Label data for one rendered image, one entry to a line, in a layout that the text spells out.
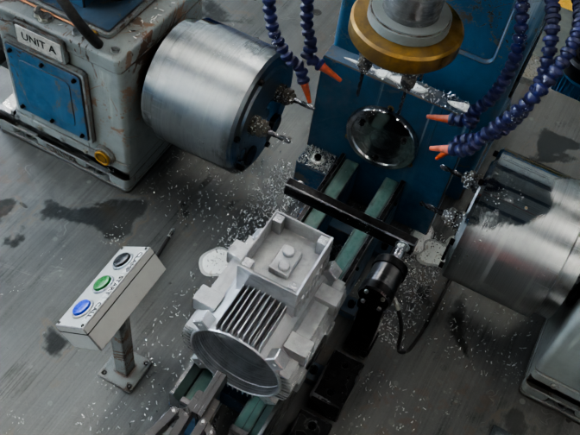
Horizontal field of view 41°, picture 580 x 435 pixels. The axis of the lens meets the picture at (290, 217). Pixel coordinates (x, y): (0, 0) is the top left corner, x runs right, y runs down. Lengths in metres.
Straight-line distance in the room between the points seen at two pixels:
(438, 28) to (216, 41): 0.42
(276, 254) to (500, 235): 0.36
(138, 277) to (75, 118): 0.47
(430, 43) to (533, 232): 0.34
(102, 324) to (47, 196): 0.55
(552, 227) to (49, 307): 0.90
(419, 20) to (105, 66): 0.55
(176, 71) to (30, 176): 0.46
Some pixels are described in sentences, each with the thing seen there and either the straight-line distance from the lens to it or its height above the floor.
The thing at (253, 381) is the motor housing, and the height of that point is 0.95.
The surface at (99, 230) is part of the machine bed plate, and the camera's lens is 1.60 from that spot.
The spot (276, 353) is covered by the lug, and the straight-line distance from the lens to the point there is 1.12.
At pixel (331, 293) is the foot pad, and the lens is 1.20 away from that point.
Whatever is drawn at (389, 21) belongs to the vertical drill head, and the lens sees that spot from 1.21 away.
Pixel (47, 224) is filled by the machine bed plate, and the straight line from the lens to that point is 1.62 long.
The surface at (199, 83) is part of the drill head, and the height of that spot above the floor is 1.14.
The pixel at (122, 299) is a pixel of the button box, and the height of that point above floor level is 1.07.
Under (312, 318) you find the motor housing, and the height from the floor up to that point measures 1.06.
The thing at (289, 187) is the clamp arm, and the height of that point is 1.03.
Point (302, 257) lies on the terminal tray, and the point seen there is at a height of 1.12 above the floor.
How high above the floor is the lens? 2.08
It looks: 52 degrees down
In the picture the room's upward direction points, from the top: 10 degrees clockwise
